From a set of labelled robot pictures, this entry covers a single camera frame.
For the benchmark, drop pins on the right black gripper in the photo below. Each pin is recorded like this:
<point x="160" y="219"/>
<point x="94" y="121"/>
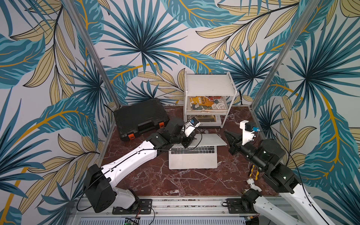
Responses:
<point x="239" y="146"/>

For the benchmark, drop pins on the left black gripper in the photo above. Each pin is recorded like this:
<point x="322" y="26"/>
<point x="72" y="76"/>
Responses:
<point x="189" y="138"/>

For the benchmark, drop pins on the silver laptop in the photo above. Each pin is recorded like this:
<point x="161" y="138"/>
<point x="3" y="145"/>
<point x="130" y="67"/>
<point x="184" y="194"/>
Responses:
<point x="201" y="154"/>

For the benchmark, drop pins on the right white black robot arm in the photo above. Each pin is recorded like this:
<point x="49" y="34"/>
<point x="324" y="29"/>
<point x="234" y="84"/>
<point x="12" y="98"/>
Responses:
<point x="267" y="159"/>

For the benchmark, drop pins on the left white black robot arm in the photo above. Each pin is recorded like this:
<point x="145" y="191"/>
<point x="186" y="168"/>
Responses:
<point x="100" y="181"/>

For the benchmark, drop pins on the orange illustrated book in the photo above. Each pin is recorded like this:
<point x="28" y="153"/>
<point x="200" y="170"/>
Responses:
<point x="203" y="103"/>

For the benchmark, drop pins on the white two-tier shelf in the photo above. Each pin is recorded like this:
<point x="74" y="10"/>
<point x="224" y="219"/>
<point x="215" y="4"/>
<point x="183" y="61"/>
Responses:
<point x="209" y="85"/>

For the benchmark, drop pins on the black tool case orange latches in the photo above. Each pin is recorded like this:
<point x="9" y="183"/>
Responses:
<point x="132" y="121"/>

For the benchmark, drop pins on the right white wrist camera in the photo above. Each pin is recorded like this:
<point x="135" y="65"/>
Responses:
<point x="249" y="130"/>

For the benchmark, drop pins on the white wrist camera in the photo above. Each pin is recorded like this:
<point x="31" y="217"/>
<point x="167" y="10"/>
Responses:
<point x="191" y="125"/>
<point x="249" y="130"/>

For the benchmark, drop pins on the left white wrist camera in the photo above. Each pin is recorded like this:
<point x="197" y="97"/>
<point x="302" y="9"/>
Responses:
<point x="191" y="125"/>

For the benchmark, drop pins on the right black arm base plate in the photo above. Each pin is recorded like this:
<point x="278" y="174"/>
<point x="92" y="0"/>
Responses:
<point x="239" y="206"/>

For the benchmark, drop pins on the right aluminium corner post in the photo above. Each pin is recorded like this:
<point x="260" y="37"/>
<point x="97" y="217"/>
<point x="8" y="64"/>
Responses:
<point x="294" y="34"/>

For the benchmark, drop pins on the aluminium corner post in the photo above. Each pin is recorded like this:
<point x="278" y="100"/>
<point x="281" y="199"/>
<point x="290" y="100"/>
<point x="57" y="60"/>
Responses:
<point x="294" y="34"/>
<point x="75" y="16"/>

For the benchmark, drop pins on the aluminium front rail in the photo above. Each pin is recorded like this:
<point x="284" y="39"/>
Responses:
<point x="162" y="210"/>

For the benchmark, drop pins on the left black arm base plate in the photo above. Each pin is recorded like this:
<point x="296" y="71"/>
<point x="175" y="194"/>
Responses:
<point x="141" y="207"/>

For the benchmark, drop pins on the left aluminium corner post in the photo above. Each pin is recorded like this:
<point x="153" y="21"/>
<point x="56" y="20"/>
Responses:
<point x="75" y="16"/>

